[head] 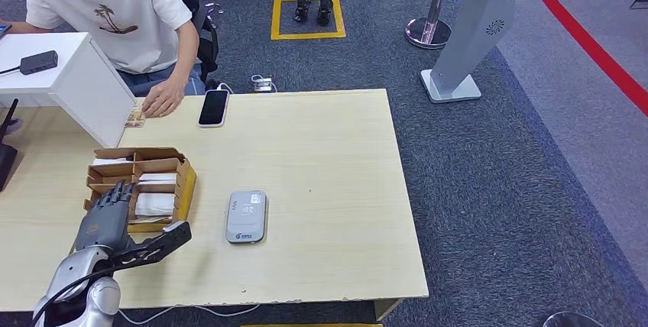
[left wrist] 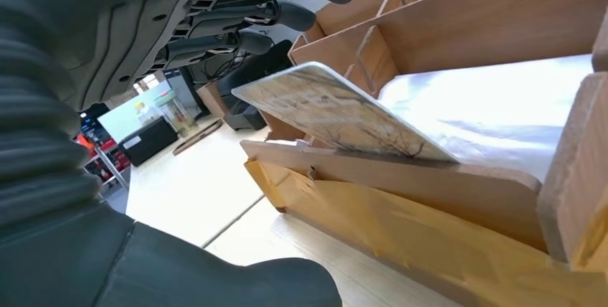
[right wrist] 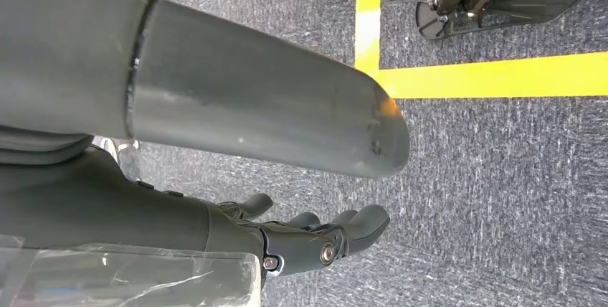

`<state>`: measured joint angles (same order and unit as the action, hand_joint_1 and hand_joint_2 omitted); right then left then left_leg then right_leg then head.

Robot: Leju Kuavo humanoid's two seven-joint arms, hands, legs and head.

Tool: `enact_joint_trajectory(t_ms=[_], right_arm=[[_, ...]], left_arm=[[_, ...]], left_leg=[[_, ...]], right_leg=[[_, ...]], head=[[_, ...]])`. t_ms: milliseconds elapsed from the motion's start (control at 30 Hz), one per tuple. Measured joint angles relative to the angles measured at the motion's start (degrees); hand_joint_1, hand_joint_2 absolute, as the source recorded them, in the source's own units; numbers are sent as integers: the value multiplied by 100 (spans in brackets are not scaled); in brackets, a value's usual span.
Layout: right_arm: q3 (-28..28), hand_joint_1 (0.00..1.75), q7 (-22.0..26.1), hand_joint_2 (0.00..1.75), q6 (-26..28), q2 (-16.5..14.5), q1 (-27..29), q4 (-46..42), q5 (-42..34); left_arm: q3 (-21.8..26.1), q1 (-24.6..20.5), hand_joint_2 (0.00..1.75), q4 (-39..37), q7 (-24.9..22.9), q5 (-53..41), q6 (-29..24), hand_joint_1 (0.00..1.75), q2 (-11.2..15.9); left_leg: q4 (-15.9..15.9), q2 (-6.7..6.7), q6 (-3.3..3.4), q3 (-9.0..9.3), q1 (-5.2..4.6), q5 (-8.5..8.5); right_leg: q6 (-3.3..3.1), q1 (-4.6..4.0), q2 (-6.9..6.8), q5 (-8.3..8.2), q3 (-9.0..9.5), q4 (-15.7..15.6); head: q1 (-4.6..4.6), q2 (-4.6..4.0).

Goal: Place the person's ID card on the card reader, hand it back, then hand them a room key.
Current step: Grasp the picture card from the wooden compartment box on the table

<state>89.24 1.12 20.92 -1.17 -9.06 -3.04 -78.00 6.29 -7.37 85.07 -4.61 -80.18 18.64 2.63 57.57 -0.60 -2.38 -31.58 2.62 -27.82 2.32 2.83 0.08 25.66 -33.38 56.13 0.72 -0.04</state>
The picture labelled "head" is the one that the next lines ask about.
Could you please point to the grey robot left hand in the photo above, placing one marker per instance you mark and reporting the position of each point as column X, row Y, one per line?
column 104, row 228

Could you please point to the person's right forearm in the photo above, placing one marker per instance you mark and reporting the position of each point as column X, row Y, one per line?
column 20, row 27

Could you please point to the grey card reader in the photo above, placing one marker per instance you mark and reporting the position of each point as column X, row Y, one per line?
column 246, row 217

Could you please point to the white power strip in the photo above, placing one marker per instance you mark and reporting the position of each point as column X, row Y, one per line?
column 263, row 85

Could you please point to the tan ID card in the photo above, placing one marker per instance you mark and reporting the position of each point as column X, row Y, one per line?
column 134, row 122

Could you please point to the wooden table leg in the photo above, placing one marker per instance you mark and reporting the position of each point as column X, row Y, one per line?
column 387, row 308

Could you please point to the chrome stanchion post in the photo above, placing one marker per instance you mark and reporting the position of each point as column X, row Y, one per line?
column 428, row 34

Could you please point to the person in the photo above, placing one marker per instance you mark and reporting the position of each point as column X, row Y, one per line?
column 101, row 36

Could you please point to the person's left forearm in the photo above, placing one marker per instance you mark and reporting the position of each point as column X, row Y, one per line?
column 185, row 64

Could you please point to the white desk shelf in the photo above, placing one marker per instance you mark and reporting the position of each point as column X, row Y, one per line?
column 66, row 87

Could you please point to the cardboard organizer box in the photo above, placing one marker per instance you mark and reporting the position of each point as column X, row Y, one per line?
column 152, row 165

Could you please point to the chrome round base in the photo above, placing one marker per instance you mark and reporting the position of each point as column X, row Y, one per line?
column 572, row 320

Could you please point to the black router with antenna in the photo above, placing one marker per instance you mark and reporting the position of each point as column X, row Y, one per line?
column 6, row 162

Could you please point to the person's left hand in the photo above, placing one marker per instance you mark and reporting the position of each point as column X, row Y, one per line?
column 164, row 98

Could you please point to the black power adapter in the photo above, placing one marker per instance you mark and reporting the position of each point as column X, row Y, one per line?
column 38, row 62

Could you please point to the grey kiosk stand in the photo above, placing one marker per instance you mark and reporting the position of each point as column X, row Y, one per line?
column 473, row 21

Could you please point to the black smartphone pink case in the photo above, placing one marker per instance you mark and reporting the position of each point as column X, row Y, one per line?
column 213, row 107

